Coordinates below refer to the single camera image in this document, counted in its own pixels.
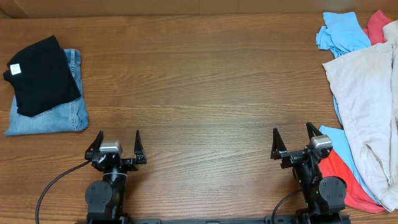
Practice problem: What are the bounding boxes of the red t-shirt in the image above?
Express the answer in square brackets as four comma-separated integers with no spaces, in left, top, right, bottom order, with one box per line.
[317,9,394,214]

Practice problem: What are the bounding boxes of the black folded garment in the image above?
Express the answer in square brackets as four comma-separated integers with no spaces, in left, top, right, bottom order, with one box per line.
[3,35,81,117]

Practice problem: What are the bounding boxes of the light blue t-shirt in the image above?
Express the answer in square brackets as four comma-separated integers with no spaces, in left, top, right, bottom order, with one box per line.
[316,12,379,205]

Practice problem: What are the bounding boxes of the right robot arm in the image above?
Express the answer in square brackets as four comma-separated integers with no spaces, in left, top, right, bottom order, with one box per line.
[264,122,351,224]

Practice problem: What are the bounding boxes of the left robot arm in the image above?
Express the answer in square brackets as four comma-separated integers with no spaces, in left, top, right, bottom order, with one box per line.
[85,131,147,223]

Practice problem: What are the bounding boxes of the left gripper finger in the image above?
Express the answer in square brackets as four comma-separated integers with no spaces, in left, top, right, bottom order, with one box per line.
[85,131,104,161]
[134,130,147,164]

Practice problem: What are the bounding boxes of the beige cotton shorts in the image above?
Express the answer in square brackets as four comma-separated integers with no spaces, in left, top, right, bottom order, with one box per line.
[323,21,397,212]

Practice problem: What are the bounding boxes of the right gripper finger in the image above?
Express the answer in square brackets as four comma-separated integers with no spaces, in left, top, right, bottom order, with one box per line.
[271,128,287,160]
[306,122,323,140]

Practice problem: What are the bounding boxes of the folded blue jeans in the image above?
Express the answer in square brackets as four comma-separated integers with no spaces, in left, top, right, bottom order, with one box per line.
[4,49,90,137]

